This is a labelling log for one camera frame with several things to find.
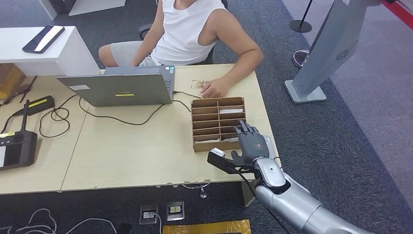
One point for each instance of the beige desk side panel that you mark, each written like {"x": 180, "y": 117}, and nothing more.
{"x": 247, "y": 193}

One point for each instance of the grey laptop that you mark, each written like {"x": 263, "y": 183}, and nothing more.
{"x": 119, "y": 90}

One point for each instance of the wooden card organizer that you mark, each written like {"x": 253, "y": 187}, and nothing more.
{"x": 213, "y": 147}

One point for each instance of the white plinth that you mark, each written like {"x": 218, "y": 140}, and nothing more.
{"x": 96, "y": 4}

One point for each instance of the person's left forearm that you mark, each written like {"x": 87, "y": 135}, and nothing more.
{"x": 246, "y": 66}

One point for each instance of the floor socket with plug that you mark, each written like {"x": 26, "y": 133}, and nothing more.
{"x": 147, "y": 214}

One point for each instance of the beige ID card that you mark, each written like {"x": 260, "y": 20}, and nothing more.
{"x": 198, "y": 84}

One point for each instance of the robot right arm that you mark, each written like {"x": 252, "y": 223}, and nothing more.
{"x": 290, "y": 200}

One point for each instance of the black power adapter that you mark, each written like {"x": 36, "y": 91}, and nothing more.
{"x": 38, "y": 105}

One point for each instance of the metal under-desk hook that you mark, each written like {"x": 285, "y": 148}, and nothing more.
{"x": 202, "y": 192}

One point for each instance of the person's left hand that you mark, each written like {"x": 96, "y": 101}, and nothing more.
{"x": 216, "y": 88}

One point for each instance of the white side counter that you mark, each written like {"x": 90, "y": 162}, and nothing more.
{"x": 64, "y": 55}

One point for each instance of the grey kiosk stand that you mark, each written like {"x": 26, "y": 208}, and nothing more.
{"x": 332, "y": 42}

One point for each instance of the person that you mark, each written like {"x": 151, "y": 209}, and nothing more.
{"x": 184, "y": 32}

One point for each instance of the person's right forearm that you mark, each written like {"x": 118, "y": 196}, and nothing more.
{"x": 143, "y": 51}

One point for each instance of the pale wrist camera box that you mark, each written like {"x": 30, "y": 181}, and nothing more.
{"x": 217, "y": 152}

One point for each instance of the black stanchion post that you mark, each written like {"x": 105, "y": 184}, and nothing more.
{"x": 300, "y": 26}

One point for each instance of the floor socket with yellow label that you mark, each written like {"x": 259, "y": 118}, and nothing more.
{"x": 175, "y": 210}

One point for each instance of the yellow floor tape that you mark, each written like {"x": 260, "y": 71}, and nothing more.
{"x": 206, "y": 227}

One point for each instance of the black remote controller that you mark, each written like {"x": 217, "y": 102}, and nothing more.
{"x": 17, "y": 151}

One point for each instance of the grey card reader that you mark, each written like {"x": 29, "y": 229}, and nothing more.
{"x": 270, "y": 145}

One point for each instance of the white room key card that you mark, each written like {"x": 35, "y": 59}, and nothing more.
{"x": 207, "y": 141}
{"x": 231, "y": 111}
{"x": 229, "y": 140}

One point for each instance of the black tripod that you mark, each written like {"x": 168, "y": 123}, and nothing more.
{"x": 25, "y": 88}

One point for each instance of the brown cardboard box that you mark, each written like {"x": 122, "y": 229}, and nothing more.
{"x": 9, "y": 79}

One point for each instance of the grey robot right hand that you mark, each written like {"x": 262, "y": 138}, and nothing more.
{"x": 253, "y": 145}

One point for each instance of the black smartphone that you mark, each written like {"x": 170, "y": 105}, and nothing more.
{"x": 43, "y": 39}

